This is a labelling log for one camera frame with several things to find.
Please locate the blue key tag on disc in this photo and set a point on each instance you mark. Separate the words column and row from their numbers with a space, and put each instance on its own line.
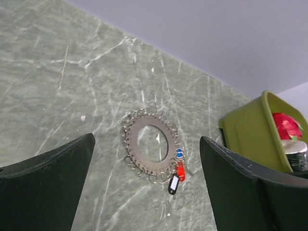
column 179, row 153

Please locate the olive green plastic bin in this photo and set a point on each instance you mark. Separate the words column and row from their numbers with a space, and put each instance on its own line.
column 250, row 131

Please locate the black key tag on disc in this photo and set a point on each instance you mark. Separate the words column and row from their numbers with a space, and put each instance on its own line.
column 173, row 184

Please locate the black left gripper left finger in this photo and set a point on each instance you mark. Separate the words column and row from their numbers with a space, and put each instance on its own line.
column 42, row 193

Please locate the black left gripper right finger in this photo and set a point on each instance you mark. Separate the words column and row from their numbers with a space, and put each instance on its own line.
column 247, row 196

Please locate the red dragon fruit toy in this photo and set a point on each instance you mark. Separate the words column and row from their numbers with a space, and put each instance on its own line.
column 287, row 127

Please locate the red key tag on disc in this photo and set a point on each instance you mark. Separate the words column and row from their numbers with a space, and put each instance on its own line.
column 180, row 171

